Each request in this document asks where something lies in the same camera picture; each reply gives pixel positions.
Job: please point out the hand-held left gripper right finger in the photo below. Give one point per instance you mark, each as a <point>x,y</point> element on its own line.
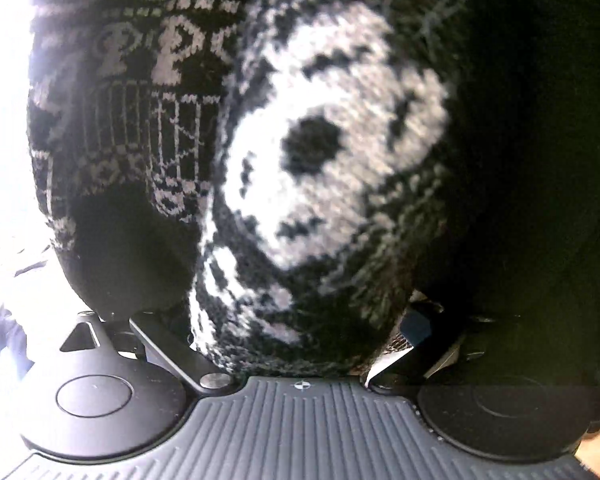
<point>415,327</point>

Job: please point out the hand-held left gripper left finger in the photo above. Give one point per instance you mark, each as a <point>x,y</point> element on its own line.
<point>172,352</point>

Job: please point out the black white knit sweater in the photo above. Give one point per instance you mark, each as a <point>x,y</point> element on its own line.
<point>330,185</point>

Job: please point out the dark blue cloth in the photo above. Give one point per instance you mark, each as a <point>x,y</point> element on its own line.
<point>7,335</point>

